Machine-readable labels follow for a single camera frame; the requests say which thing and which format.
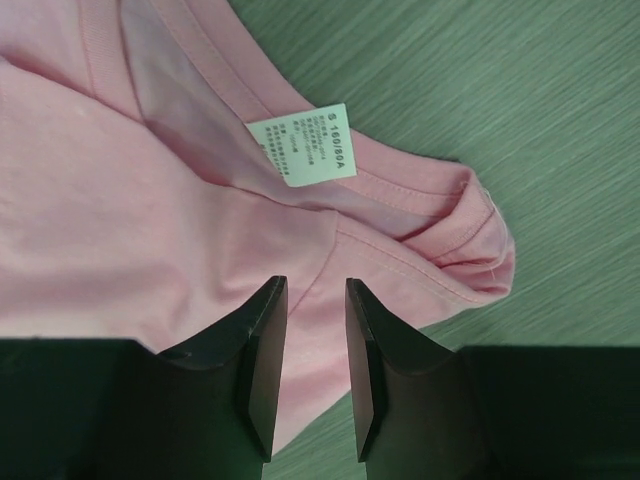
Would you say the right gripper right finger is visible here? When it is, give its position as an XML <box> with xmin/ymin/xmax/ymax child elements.
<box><xmin>345</xmin><ymin>279</ymin><xmax>639</xmax><ymax>479</ymax></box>

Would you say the pink t shirt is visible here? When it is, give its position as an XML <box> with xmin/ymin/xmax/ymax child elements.
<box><xmin>1</xmin><ymin>1</ymin><xmax>515</xmax><ymax>450</ymax></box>

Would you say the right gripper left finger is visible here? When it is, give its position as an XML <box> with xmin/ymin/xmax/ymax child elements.
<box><xmin>1</xmin><ymin>276</ymin><xmax>288</xmax><ymax>479</ymax></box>

